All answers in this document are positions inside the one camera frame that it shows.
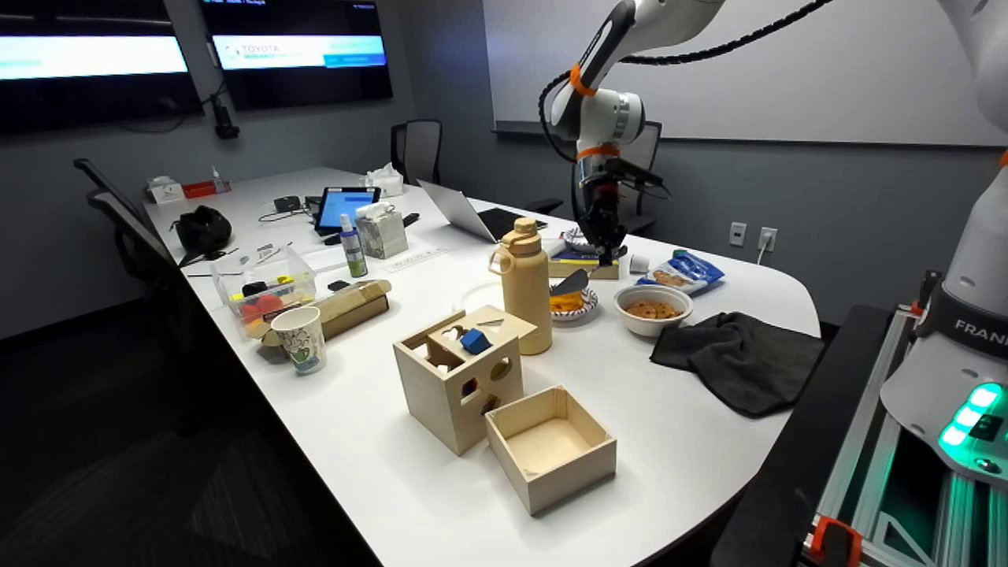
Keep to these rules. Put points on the wall power outlet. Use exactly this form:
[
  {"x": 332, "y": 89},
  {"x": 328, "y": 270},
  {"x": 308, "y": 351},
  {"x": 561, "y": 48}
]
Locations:
[{"x": 764, "y": 241}]

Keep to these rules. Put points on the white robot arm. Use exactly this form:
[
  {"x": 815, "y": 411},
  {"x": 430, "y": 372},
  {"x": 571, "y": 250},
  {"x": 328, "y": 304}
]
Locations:
[{"x": 585, "y": 122}]

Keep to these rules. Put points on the white patterned plate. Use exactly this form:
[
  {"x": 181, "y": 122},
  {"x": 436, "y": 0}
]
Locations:
[{"x": 575, "y": 241}]

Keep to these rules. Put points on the white bowl with snacks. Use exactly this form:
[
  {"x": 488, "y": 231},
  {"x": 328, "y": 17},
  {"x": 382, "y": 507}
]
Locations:
[{"x": 648, "y": 308}]

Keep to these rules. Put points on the open wooden box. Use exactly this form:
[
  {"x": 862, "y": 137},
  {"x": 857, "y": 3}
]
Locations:
[{"x": 548, "y": 447}]

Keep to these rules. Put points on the clear plastic container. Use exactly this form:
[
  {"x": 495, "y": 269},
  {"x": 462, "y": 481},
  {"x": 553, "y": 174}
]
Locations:
[{"x": 262, "y": 283}]

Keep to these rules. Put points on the small green spray bottle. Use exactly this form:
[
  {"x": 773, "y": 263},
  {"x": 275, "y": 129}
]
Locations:
[{"x": 352, "y": 246}]

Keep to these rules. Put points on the grey laptop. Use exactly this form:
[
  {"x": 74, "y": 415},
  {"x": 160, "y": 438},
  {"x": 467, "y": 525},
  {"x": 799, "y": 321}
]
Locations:
[{"x": 464, "y": 214}]

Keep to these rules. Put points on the wooden shape sorter box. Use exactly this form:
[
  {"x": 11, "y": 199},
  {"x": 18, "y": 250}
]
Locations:
[{"x": 447, "y": 389}]

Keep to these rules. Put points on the left side office chair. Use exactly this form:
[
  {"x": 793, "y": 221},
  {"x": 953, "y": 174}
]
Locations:
[{"x": 141, "y": 255}]

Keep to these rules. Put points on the right wall monitor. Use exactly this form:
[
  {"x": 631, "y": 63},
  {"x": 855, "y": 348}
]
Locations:
[{"x": 296, "y": 50}]

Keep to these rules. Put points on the white red box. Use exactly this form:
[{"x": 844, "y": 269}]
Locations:
[{"x": 164, "y": 191}]

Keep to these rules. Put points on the tablet with blue screen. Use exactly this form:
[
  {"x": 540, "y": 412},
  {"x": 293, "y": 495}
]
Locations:
[{"x": 340, "y": 203}]

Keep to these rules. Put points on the blue and yellow box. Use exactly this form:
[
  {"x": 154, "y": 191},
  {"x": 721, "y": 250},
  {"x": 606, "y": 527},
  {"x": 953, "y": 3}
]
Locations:
[{"x": 566, "y": 263}]

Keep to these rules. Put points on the robot base stand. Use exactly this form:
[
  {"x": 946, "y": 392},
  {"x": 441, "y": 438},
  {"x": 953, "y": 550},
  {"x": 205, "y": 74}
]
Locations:
[{"x": 915, "y": 466}]

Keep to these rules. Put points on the wooden rolling block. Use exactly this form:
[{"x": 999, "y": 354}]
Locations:
[{"x": 332, "y": 317}]

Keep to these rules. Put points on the paper cup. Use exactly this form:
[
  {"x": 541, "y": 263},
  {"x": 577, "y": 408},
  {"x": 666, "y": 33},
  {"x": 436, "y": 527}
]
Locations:
[{"x": 301, "y": 336}]

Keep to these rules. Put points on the blue shape block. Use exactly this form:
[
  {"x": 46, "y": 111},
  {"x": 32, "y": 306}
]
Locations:
[{"x": 472, "y": 340}]

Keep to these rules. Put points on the white tissue box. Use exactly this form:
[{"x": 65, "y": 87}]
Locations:
[{"x": 382, "y": 231}]

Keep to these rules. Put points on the wall monitor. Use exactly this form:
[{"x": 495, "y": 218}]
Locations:
[
  {"x": 296, "y": 50},
  {"x": 87, "y": 77}
]

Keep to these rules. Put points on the far black office chair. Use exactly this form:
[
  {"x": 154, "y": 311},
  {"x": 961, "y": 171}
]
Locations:
[{"x": 417, "y": 150}]

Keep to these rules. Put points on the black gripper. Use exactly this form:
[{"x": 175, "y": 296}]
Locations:
[{"x": 596, "y": 203}]

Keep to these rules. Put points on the black and white patterned bowl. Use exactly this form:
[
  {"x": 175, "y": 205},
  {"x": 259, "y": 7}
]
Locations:
[{"x": 575, "y": 306}]

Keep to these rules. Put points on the tan water bottle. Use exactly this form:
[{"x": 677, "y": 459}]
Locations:
[{"x": 521, "y": 265}]

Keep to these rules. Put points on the whiteboard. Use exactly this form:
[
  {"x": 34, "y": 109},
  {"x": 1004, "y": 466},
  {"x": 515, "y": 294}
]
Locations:
[{"x": 855, "y": 70}]

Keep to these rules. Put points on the grey office chair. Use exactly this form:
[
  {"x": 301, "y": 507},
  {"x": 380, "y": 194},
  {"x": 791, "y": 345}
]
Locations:
[{"x": 641, "y": 150}]

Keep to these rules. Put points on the blue snack packet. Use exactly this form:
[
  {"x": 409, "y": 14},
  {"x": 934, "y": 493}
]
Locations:
[{"x": 688, "y": 270}]

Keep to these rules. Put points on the black cloth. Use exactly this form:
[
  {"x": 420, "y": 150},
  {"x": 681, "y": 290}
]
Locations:
[{"x": 749, "y": 365}]

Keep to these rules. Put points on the left wall monitor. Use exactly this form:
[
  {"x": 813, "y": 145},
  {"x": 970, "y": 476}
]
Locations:
[{"x": 87, "y": 77}]

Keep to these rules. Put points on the ceiling mounted camera pole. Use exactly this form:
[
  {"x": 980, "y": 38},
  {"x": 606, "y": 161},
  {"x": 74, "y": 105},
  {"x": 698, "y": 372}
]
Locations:
[{"x": 203, "y": 68}]

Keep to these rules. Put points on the crumpled white tissue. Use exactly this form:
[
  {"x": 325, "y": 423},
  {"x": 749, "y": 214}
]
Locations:
[{"x": 389, "y": 179}]

